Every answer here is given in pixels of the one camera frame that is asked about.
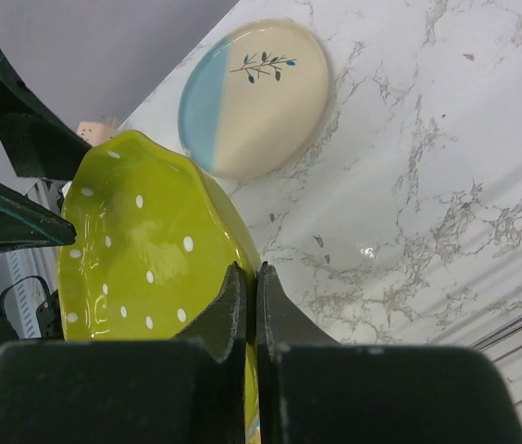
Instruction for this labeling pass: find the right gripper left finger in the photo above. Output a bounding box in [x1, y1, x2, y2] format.
[0, 265, 246, 443]

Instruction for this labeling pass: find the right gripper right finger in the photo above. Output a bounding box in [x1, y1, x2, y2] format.
[255, 265, 522, 443]

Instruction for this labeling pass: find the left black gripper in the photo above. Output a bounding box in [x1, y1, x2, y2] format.
[0, 48, 90, 253]

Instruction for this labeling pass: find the green polka dot plate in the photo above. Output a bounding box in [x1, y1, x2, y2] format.
[58, 130, 260, 441]

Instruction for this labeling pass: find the pink cube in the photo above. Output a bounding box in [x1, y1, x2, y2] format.
[76, 116, 118, 146]

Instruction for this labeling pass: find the cream and blue plate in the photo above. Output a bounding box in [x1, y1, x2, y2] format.
[178, 18, 330, 179]

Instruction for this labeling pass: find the white cable duct left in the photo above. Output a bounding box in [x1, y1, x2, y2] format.
[5, 250, 54, 339]

